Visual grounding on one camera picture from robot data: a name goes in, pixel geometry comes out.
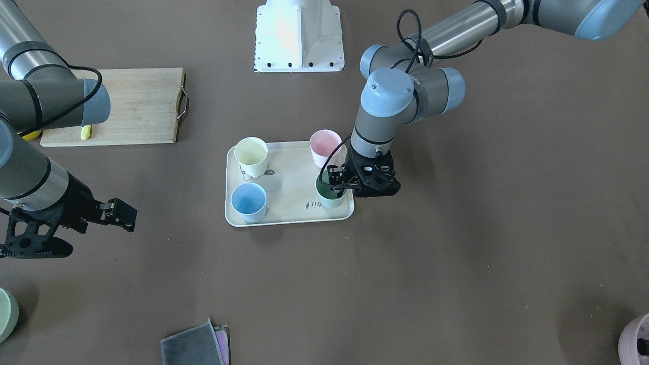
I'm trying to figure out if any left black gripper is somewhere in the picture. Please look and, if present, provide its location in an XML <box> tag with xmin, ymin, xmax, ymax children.
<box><xmin>327</xmin><ymin>152</ymin><xmax>401</xmax><ymax>199</ymax></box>

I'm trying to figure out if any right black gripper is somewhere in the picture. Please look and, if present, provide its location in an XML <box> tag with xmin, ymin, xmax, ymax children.
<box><xmin>1</xmin><ymin>175</ymin><xmax>137</xmax><ymax>259</ymax></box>

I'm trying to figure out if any mint green plastic cup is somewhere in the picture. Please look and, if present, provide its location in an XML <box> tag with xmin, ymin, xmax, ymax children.
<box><xmin>315</xmin><ymin>171</ymin><xmax>348</xmax><ymax>209</ymax></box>

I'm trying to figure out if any pink plastic cup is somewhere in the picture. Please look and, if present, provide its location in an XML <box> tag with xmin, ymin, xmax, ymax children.
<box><xmin>310</xmin><ymin>129</ymin><xmax>342</xmax><ymax>168</ymax></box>

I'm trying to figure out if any cream white plastic cup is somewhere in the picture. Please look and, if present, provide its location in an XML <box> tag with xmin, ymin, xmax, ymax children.
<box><xmin>234</xmin><ymin>136</ymin><xmax>268</xmax><ymax>178</ymax></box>

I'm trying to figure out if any light blue plastic cup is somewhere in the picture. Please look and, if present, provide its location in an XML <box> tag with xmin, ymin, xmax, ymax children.
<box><xmin>230</xmin><ymin>182</ymin><xmax>267</xmax><ymax>223</ymax></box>

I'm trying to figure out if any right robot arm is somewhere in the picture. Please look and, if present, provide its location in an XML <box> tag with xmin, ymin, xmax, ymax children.
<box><xmin>1</xmin><ymin>1</ymin><xmax>137</xmax><ymax>259</ymax></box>

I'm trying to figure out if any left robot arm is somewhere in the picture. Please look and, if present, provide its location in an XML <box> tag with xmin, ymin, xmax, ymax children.
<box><xmin>317</xmin><ymin>1</ymin><xmax>647</xmax><ymax>197</ymax></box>

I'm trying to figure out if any white rabbit tray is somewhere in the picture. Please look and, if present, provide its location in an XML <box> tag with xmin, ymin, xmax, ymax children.
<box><xmin>255</xmin><ymin>141</ymin><xmax>355</xmax><ymax>226</ymax></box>

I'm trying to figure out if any yellow plastic knife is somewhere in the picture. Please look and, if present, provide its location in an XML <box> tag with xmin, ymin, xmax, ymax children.
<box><xmin>80</xmin><ymin>125</ymin><xmax>92</xmax><ymax>140</ymax></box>

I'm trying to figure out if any wooden cutting board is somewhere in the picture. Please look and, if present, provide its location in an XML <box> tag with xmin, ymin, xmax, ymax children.
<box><xmin>40</xmin><ymin>68</ymin><xmax>188</xmax><ymax>147</ymax></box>

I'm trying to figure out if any mint green bowl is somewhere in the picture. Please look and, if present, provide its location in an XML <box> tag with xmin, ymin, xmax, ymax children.
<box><xmin>1</xmin><ymin>288</ymin><xmax>19</xmax><ymax>343</ymax></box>

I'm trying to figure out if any grey folded cloth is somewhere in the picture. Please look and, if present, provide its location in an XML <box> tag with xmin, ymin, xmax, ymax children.
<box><xmin>160</xmin><ymin>320</ymin><xmax>230</xmax><ymax>364</ymax></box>

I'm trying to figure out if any pink bowl with ice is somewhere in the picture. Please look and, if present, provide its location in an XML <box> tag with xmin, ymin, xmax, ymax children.
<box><xmin>618</xmin><ymin>314</ymin><xmax>648</xmax><ymax>364</ymax></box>

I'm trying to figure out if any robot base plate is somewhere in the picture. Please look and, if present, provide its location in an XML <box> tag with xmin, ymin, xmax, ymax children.
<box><xmin>254</xmin><ymin>1</ymin><xmax>345</xmax><ymax>72</ymax></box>

